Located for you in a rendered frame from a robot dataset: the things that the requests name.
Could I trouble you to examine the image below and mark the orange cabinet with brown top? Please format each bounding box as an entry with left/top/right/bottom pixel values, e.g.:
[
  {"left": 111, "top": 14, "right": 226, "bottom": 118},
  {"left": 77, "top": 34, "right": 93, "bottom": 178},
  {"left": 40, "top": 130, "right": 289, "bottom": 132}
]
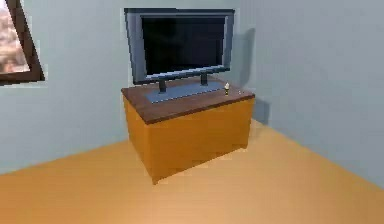
[{"left": 120, "top": 77, "right": 256, "bottom": 185}]

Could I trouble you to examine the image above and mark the grey flat television set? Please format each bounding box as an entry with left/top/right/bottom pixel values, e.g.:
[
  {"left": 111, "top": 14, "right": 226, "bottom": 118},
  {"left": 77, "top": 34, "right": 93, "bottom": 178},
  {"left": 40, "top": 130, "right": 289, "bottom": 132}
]
[{"left": 123, "top": 7, "right": 236, "bottom": 104}]

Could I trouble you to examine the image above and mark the brown framed window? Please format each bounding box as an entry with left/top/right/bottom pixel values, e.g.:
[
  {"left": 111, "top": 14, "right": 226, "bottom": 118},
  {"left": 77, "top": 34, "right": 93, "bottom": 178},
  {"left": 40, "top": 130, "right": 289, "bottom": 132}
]
[{"left": 0, "top": 0, "right": 46, "bottom": 86}]

